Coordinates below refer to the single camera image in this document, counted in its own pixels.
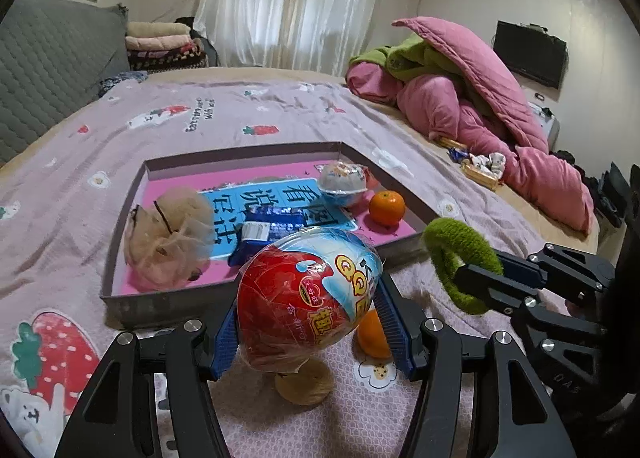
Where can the pink folded blanket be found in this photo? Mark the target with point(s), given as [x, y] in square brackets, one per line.
[155, 42]

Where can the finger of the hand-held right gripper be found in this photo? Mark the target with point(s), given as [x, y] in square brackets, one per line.
[495, 285]
[575, 270]

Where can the dark clothes pile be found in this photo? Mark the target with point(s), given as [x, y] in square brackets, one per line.
[605, 193]

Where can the pink picture book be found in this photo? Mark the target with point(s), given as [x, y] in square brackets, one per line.
[170, 185]

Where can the green blanket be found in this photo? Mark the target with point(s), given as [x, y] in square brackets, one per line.
[400, 58]

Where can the blue fuzzy cloth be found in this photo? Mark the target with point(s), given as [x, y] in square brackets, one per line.
[119, 82]

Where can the round beige wooden piece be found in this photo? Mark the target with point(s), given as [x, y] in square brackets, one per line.
[305, 383]

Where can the white storage box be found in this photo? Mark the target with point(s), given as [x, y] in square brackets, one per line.
[546, 125]

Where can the grey quilted headboard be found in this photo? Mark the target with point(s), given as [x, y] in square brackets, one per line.
[50, 63]

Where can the cream folded blanket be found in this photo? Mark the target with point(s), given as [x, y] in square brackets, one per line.
[155, 29]

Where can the orange mandarin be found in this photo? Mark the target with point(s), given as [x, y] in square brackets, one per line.
[387, 208]
[372, 338]

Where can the black flat television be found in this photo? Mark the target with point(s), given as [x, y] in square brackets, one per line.
[530, 55]

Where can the large red toy egg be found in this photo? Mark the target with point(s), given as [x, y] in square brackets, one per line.
[285, 303]

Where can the white sheer curtain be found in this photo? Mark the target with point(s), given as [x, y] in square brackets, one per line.
[295, 3]

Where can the white crumpled cloth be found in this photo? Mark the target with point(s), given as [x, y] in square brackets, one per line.
[492, 160]

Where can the dark patterned folded blanket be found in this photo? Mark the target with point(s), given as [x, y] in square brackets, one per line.
[165, 59]

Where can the yellow snack packet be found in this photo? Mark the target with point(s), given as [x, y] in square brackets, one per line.
[452, 143]

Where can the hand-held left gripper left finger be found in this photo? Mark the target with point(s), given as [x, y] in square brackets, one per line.
[223, 353]

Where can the shallow grey cardboard box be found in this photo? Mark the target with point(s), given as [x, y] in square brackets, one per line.
[240, 154]

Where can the small blue snack packet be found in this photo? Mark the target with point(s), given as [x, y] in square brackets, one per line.
[457, 154]

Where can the pink quilt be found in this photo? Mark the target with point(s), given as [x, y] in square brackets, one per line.
[450, 103]

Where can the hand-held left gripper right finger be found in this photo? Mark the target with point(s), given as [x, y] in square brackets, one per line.
[395, 333]

